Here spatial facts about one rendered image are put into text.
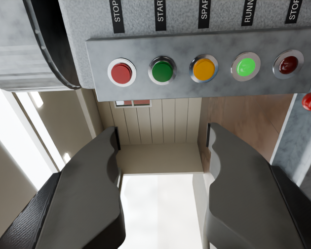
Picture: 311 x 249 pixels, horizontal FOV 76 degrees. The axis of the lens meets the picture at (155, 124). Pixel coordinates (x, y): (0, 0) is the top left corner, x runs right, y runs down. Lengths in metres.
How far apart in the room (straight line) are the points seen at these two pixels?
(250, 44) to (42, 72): 0.28
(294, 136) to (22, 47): 0.60
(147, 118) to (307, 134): 7.61
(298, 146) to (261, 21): 0.41
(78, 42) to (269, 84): 0.25
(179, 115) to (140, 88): 7.74
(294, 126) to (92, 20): 0.51
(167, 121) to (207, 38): 7.91
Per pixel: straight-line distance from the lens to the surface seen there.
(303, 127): 0.61
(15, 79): 0.37
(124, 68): 0.25
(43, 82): 0.36
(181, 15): 0.27
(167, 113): 7.92
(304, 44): 0.30
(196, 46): 0.26
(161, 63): 0.25
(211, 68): 0.26
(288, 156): 0.66
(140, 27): 0.27
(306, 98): 0.41
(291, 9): 0.31
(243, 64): 0.27
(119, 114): 8.07
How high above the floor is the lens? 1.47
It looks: 2 degrees up
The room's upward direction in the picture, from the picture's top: 92 degrees counter-clockwise
